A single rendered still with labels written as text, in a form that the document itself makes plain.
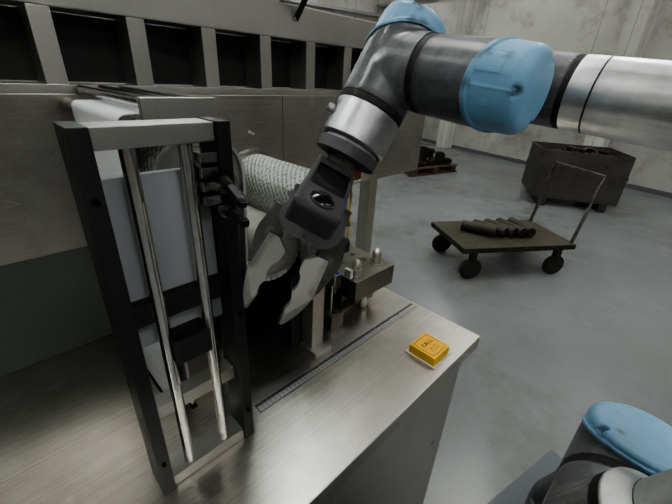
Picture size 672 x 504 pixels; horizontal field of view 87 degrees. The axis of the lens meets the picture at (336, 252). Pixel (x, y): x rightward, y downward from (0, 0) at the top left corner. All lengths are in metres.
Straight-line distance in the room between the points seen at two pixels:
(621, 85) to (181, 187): 0.47
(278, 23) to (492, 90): 0.80
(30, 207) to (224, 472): 0.60
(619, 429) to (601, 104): 0.37
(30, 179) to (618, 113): 0.89
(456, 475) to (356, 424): 1.14
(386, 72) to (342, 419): 0.60
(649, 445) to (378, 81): 0.51
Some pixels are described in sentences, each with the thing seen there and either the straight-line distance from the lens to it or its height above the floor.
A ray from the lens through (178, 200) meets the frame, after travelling 0.48.
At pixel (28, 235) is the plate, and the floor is 1.19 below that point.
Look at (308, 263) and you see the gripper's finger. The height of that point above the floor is 1.31.
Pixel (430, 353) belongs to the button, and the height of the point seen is 0.92.
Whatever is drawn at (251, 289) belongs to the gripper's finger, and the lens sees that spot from 0.40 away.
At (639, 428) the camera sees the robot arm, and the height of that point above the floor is 1.13.
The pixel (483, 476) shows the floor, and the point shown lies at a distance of 1.89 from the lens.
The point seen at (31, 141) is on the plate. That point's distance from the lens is 0.87.
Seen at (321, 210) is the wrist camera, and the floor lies 1.39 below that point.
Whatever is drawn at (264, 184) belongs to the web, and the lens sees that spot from 0.81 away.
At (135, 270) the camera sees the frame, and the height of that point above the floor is 1.27.
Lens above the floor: 1.49
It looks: 26 degrees down
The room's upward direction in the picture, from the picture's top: 3 degrees clockwise
